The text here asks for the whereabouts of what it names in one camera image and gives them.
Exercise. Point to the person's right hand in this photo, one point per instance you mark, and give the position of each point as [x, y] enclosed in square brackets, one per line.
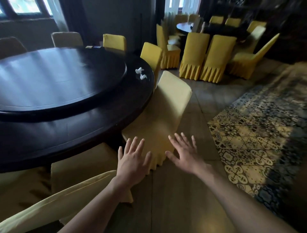
[188, 158]

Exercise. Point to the person's left hand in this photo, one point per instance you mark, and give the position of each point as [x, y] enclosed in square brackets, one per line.
[132, 168]

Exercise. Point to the person's right little finger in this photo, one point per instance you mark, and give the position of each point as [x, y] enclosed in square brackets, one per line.
[194, 142]

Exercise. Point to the person's left middle finger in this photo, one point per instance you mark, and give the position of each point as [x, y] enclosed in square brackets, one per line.
[134, 144]

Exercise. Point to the person's left thumb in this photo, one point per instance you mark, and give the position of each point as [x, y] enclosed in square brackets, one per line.
[148, 159]

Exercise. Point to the person's left little finger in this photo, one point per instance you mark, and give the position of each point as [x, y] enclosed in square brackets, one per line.
[120, 152]

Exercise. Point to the person's right thumb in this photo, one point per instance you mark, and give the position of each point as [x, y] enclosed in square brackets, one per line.
[171, 157]

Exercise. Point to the person's right middle finger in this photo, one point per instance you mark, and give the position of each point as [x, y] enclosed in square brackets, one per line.
[179, 140]

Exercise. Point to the person's left forearm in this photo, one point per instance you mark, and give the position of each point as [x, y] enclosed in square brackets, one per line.
[96, 208]

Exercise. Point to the person's right forearm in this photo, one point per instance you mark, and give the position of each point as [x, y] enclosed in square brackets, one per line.
[239, 204]

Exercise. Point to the patterned floor rug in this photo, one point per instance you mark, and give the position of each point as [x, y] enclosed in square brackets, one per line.
[261, 134]

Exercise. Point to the white crumpled tissue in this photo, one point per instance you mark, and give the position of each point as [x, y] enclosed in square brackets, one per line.
[143, 76]
[139, 70]

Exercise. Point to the cluster of yellow chairs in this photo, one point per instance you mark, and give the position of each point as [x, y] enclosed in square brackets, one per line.
[211, 52]

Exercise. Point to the dark round lazy susan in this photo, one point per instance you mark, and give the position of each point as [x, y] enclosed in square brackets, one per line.
[55, 79]

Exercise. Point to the dark round dining table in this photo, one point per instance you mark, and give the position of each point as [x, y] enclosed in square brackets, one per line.
[184, 27]

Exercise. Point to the curtained bright window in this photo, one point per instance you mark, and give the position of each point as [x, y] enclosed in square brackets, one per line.
[183, 6]

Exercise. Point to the dark heavy curtain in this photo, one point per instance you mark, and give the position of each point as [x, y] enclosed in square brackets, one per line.
[73, 19]

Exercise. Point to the white sheer curtain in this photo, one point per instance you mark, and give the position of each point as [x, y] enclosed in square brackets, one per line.
[58, 16]

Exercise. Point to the wood framed window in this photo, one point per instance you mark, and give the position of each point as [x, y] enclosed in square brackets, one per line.
[24, 7]

